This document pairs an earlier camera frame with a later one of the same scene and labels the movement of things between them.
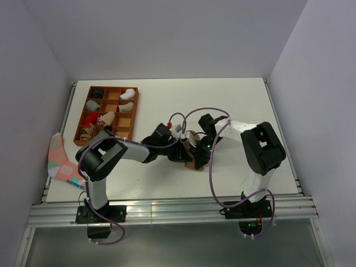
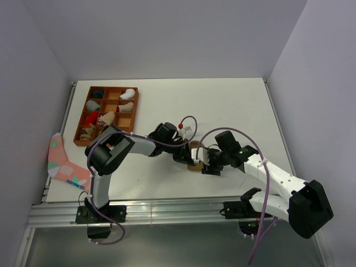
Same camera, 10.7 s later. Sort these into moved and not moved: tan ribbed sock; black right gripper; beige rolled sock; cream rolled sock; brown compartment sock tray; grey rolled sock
Moved: black right gripper; tan ribbed sock
Not moved: cream rolled sock; brown compartment sock tray; grey rolled sock; beige rolled sock
